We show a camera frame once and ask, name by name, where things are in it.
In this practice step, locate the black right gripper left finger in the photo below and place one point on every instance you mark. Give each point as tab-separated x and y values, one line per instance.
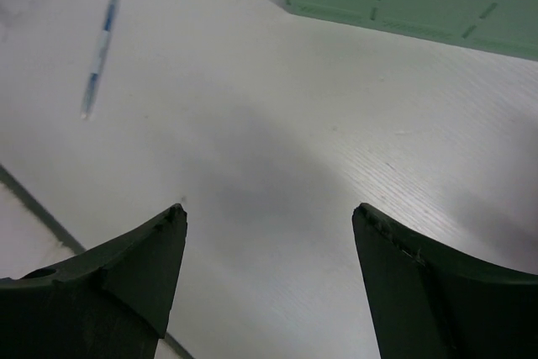
112	301

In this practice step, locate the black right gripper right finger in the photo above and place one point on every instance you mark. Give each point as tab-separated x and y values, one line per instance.
428	300

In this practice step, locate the light blue pen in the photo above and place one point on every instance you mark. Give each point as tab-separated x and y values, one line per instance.
99	59

